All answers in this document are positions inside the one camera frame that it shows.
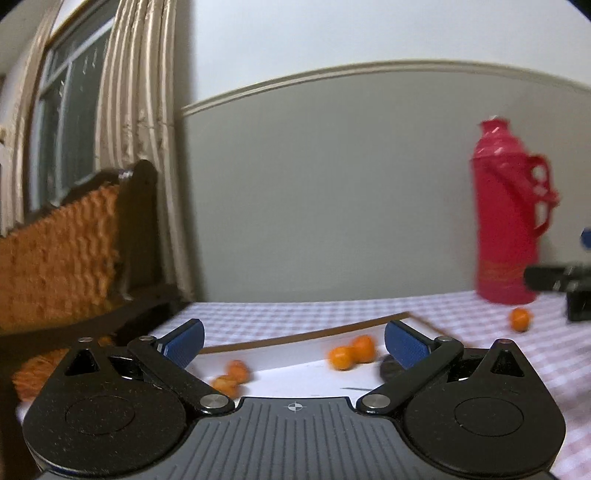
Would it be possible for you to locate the orange woven chair cushion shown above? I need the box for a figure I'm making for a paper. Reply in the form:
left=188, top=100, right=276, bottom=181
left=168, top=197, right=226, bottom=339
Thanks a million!
left=0, top=184, right=122, bottom=403

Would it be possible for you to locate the red thermos flask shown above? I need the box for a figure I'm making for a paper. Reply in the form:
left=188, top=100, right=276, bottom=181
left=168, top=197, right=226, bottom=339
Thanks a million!
left=468, top=115, right=561, bottom=306

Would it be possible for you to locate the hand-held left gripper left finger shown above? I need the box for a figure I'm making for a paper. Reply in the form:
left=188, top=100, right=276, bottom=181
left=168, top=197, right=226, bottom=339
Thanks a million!
left=62, top=318, right=235, bottom=415

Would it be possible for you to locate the dark round object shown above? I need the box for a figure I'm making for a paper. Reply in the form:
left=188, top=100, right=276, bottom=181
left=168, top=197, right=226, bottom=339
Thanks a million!
left=378, top=354, right=410, bottom=384

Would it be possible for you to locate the window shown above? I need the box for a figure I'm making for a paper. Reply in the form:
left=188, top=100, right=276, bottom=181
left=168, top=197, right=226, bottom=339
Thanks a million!
left=27, top=0, right=117, bottom=219

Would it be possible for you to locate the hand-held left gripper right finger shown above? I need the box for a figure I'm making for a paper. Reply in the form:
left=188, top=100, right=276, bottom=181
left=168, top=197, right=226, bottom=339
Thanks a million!
left=355, top=319, right=528, bottom=415

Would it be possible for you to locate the white box with brown rim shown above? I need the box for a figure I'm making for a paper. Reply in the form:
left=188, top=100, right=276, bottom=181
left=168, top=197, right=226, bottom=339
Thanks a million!
left=185, top=311, right=463, bottom=403

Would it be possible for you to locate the wrinkled brown-orange fruit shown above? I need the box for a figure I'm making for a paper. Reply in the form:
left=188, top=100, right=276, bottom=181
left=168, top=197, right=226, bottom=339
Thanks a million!
left=226, top=359, right=253, bottom=384
left=209, top=374, right=241, bottom=397

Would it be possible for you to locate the pink checkered tablecloth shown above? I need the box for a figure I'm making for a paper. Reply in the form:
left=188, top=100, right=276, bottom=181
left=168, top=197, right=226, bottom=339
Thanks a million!
left=15, top=289, right=591, bottom=480

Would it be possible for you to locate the dark wooden chair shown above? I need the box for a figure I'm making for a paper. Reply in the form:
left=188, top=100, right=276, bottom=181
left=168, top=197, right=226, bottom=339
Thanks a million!
left=0, top=159, right=191, bottom=480

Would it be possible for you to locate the beige striped curtain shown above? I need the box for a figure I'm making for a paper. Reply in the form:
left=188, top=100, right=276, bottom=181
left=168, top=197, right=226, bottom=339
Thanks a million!
left=0, top=0, right=64, bottom=237
left=93, top=0, right=198, bottom=304

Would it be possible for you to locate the small orange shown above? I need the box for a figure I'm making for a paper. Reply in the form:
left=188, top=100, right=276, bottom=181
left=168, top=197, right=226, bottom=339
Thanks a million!
left=328, top=346, right=356, bottom=372
left=510, top=306, right=533, bottom=332
left=351, top=335, right=378, bottom=363

